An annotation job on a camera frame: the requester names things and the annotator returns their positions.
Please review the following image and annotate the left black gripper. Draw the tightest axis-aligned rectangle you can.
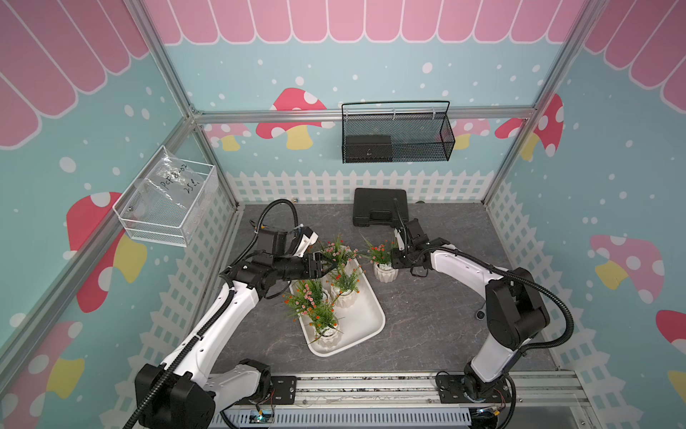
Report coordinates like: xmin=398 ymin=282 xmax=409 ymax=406
xmin=273 ymin=253 xmax=337 ymax=280

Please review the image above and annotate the pink flower pot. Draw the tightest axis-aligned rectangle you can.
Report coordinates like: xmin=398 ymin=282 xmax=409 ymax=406
xmin=283 ymin=280 xmax=329 ymax=319
xmin=322 ymin=234 xmax=358 ymax=273

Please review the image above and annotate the red flower pot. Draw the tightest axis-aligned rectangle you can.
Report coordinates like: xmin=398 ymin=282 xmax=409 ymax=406
xmin=330 ymin=265 xmax=363 ymax=309

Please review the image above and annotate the red flower pot rearmost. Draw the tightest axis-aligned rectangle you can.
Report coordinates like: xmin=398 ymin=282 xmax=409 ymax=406
xmin=363 ymin=238 xmax=398 ymax=283

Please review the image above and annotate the white plastic storage tray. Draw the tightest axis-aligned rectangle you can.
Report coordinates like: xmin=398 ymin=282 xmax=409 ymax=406
xmin=298 ymin=259 xmax=386 ymax=358

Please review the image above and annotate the orange flower pot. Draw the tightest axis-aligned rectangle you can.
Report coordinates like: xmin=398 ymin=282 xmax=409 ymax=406
xmin=305 ymin=302 xmax=342 ymax=350

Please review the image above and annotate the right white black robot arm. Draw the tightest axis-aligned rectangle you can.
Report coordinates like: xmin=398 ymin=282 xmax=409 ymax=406
xmin=391 ymin=199 xmax=575 ymax=403

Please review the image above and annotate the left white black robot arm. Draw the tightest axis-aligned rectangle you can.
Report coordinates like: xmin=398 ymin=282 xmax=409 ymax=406
xmin=125 ymin=198 xmax=328 ymax=428

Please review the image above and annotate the black box in basket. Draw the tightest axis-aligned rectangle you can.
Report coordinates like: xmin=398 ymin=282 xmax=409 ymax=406
xmin=342 ymin=135 xmax=393 ymax=163

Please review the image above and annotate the black plastic tool case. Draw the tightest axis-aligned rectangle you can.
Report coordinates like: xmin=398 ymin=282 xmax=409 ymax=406
xmin=353 ymin=188 xmax=409 ymax=228

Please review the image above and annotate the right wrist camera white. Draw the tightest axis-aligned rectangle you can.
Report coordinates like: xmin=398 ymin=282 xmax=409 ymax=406
xmin=394 ymin=229 xmax=406 ymax=251

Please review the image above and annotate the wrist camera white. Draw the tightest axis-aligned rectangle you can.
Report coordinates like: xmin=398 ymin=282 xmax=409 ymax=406
xmin=394 ymin=229 xmax=406 ymax=251
xmin=293 ymin=227 xmax=318 ymax=257

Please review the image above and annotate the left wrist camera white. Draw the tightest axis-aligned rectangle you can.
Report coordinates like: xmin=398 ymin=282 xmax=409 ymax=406
xmin=293 ymin=227 xmax=318 ymax=257

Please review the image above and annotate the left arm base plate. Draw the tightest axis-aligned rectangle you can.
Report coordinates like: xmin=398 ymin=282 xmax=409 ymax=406
xmin=268 ymin=375 xmax=298 ymax=405

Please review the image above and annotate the black wire mesh basket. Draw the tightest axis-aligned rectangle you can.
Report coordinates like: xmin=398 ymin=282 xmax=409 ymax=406
xmin=340 ymin=100 xmax=456 ymax=164

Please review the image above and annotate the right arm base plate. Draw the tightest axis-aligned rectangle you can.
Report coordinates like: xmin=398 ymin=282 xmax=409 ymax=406
xmin=434 ymin=371 xmax=512 ymax=406

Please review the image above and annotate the clear acrylic wall box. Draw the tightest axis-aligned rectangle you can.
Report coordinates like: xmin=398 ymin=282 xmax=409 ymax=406
xmin=113 ymin=146 xmax=218 ymax=248

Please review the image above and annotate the aluminium mounting rail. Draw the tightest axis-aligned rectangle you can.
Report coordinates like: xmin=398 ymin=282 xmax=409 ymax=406
xmin=261 ymin=371 xmax=591 ymax=409

